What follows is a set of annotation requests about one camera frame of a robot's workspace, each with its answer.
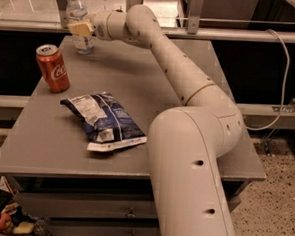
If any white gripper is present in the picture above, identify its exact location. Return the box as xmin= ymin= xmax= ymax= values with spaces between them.
xmin=68 ymin=11 xmax=111 ymax=40

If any clear plastic water bottle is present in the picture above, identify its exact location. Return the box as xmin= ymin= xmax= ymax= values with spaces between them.
xmin=66 ymin=0 xmax=94 ymax=55

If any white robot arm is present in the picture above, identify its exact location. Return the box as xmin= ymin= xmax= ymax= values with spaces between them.
xmin=69 ymin=4 xmax=243 ymax=236

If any red cola can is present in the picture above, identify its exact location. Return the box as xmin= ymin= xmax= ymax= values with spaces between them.
xmin=36 ymin=44 xmax=70 ymax=93

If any blue white chip bag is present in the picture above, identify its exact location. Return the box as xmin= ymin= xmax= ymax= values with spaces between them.
xmin=60 ymin=92 xmax=147 ymax=153

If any grey drawer cabinet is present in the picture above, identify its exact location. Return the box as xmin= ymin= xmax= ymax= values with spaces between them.
xmin=0 ymin=38 xmax=263 ymax=236

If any top grey drawer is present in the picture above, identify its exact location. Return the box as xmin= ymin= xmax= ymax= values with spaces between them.
xmin=14 ymin=192 xmax=158 ymax=220

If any grey drawer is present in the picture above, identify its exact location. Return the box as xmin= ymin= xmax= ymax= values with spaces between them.
xmin=14 ymin=192 xmax=158 ymax=220
xmin=47 ymin=219 xmax=161 ymax=236

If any clutter pile on floor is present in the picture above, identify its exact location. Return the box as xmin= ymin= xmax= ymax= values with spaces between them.
xmin=0 ymin=144 xmax=53 ymax=236

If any white cable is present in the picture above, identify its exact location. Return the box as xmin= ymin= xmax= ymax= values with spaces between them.
xmin=245 ymin=27 xmax=293 ymax=133

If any metal railing frame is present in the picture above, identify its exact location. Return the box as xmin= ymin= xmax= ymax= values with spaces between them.
xmin=0 ymin=0 xmax=295 ymax=44

